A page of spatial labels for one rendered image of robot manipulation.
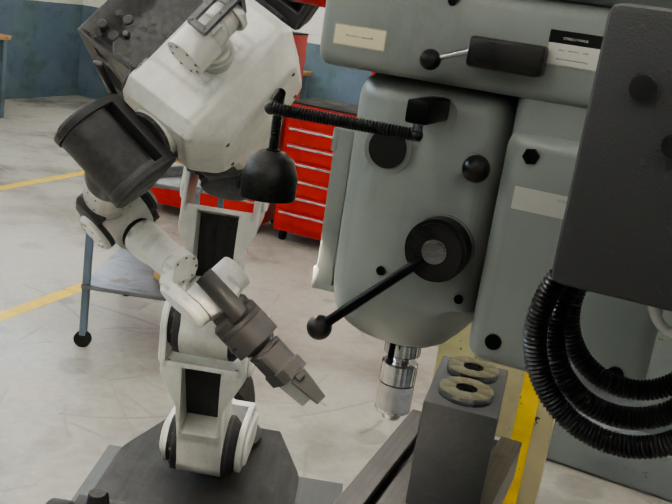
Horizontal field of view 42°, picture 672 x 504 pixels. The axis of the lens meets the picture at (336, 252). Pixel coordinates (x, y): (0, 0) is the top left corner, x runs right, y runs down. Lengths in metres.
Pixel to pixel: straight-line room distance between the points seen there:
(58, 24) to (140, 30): 10.86
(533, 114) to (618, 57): 0.29
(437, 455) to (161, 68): 0.75
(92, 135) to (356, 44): 0.55
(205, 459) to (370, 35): 1.30
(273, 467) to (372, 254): 1.32
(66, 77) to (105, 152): 11.18
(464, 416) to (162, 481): 0.96
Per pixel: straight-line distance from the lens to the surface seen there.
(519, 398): 3.00
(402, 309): 1.03
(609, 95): 0.67
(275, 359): 1.52
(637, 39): 0.67
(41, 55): 12.14
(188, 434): 2.02
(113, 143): 1.39
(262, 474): 2.24
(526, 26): 0.93
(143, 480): 2.18
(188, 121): 1.40
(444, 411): 1.43
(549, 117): 0.94
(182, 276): 1.61
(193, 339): 1.84
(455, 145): 0.97
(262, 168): 1.11
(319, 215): 6.22
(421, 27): 0.96
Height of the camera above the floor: 1.70
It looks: 16 degrees down
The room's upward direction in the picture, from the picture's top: 9 degrees clockwise
